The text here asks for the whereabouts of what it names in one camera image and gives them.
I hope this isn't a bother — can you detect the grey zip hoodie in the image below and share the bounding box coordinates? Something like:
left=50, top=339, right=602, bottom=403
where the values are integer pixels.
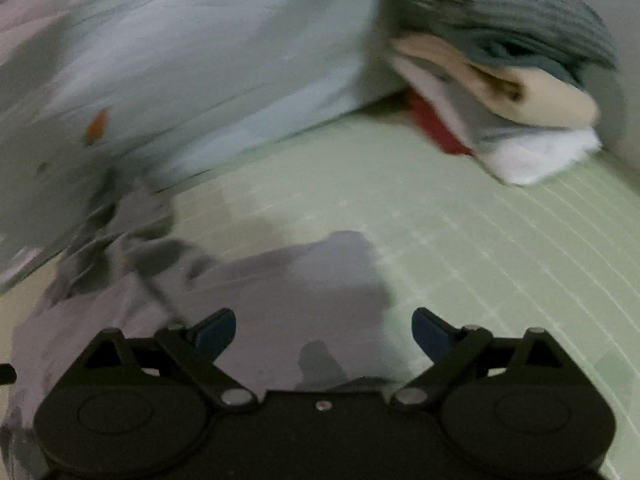
left=1, top=181, right=402, bottom=479

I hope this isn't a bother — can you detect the green grid cutting mat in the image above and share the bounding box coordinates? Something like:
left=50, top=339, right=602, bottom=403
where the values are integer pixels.
left=1, top=114, right=639, bottom=479

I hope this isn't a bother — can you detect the white folded garment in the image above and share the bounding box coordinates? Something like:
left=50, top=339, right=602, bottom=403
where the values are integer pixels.
left=390, top=54, right=602, bottom=186

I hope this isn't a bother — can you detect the red folded garment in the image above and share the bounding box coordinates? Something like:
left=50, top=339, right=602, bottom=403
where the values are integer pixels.
left=406, top=89, right=473, bottom=156

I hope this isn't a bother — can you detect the beige folded garment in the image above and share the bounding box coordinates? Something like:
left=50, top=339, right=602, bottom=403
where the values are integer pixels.
left=390, top=34, right=600, bottom=129

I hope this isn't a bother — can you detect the light blue printed bedsheet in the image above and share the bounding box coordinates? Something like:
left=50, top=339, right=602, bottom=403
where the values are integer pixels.
left=1, top=0, right=400, bottom=288

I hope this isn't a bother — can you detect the grey striped folded garment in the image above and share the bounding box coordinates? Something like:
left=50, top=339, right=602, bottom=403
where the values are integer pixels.
left=395, top=0, right=618, bottom=86

